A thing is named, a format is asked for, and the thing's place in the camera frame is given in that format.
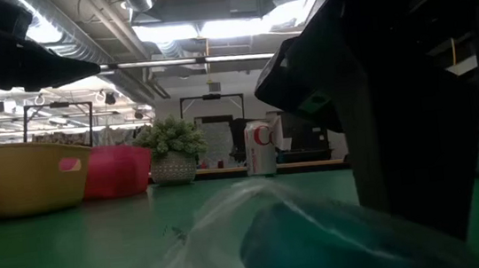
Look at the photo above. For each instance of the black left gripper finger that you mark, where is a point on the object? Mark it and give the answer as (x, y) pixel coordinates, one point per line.
(58, 68)

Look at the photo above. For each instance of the clear Jolly Rancher packet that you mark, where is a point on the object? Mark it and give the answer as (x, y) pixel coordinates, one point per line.
(300, 243)

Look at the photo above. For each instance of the red plastic bin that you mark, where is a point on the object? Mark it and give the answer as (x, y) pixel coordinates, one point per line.
(116, 171)

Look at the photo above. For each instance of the orange plastic bin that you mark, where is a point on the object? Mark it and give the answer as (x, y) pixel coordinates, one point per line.
(17, 179)

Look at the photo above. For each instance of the artificial green potted plant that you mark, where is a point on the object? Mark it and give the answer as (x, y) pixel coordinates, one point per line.
(172, 141)

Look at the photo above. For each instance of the silver Diet Coke can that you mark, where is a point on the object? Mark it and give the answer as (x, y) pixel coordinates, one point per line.
(260, 149)

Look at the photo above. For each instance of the black metal rig frame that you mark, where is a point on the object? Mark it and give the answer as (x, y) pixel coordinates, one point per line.
(24, 125)
(211, 96)

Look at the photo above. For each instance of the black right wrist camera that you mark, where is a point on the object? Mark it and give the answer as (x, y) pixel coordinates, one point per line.
(296, 83)

